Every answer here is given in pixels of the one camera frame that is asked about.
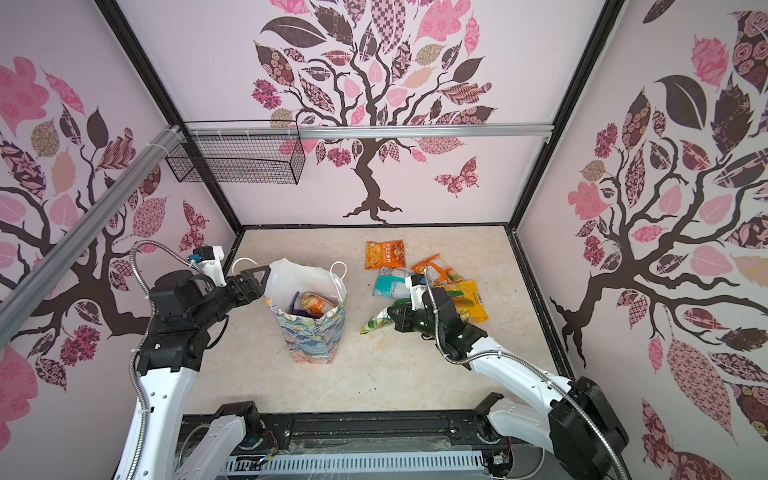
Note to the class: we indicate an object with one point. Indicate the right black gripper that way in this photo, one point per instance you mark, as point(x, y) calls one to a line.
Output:
point(403, 321)

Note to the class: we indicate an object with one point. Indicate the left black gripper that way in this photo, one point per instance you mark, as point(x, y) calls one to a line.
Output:
point(255, 290)

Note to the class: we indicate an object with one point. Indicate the orange white snack packet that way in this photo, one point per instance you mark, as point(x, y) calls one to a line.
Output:
point(437, 271)

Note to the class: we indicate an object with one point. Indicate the green white snack bag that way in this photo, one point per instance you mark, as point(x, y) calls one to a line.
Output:
point(382, 319)

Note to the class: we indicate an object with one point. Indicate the patterned paper gift bag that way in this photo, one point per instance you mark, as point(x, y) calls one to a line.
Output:
point(309, 340)

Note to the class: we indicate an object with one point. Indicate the teal snack packet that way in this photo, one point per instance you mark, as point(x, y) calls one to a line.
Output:
point(391, 283)

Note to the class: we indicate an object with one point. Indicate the orange mango snack bag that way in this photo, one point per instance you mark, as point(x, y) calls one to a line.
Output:
point(315, 305)

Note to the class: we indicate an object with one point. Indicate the purple Fox's candy bag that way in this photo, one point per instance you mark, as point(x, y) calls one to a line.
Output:
point(297, 307)

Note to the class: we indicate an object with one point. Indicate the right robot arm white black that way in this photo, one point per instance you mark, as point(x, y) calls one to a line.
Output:
point(571, 419)

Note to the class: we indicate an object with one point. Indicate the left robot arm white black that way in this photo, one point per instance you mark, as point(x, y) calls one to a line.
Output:
point(185, 305)

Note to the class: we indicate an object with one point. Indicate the yellow mango snack bag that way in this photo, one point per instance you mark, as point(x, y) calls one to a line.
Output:
point(467, 301)

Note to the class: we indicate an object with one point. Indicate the orange snack packet far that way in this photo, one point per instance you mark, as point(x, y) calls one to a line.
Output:
point(389, 254)

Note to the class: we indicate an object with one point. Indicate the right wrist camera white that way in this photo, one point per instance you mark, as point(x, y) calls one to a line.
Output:
point(417, 287)

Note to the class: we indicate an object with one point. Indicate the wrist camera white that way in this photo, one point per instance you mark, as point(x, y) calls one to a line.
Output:
point(417, 287)
point(209, 261)

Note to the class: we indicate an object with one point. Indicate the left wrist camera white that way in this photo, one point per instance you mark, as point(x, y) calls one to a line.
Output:
point(209, 261)

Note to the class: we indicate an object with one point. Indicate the black base frame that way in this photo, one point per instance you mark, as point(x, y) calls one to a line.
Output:
point(366, 432)

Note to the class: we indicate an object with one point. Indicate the black wire basket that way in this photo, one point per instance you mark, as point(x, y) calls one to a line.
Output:
point(248, 155)

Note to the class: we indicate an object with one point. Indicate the white slotted cable duct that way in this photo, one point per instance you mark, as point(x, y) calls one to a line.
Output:
point(256, 466)

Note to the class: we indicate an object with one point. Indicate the aluminium rail back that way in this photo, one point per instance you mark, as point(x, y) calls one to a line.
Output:
point(367, 132)

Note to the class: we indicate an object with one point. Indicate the aluminium rail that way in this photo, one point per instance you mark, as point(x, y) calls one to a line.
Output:
point(25, 298)
point(367, 132)

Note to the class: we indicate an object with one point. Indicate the aluminium rail left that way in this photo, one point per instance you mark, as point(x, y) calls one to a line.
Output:
point(25, 298)

